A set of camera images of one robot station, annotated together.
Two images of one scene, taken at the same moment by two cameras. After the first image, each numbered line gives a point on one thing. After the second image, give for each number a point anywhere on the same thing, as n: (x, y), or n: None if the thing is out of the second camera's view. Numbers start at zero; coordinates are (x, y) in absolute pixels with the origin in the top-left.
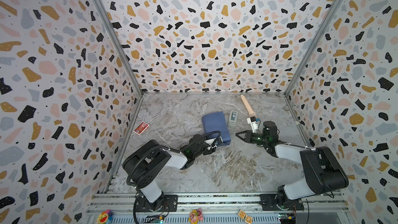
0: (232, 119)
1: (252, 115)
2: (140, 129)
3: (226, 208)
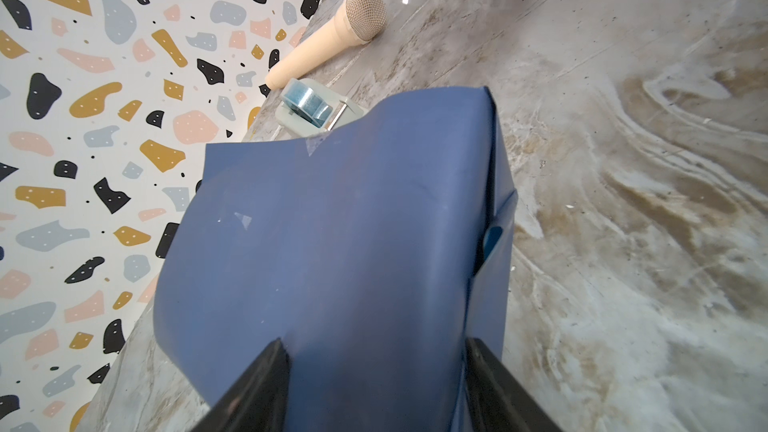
0: (311, 109)
1: (361, 18)
2: None
3: None
